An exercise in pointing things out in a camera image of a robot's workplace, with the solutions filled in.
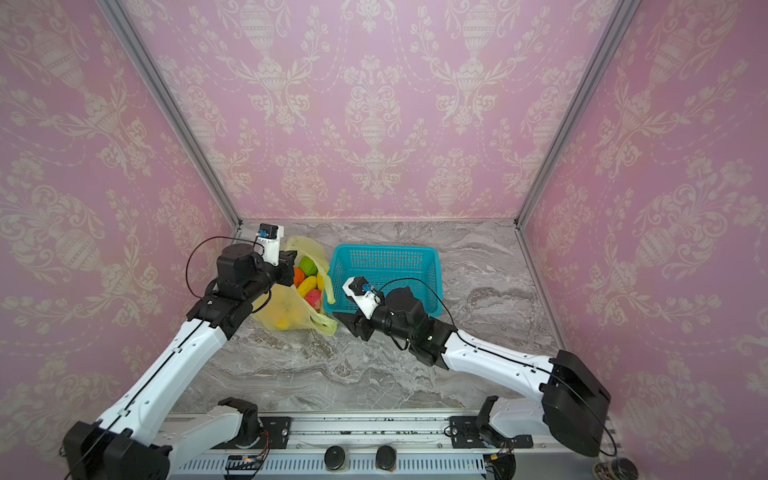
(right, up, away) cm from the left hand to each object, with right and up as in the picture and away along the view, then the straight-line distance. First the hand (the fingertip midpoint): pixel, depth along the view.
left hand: (297, 253), depth 76 cm
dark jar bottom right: (+71, -44, -15) cm, 85 cm away
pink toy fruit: (0, -14, +16) cm, 21 cm away
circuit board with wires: (-12, -51, -3) cm, 53 cm away
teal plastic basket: (+33, -6, +30) cm, 45 cm away
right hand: (+13, -12, -5) cm, 18 cm away
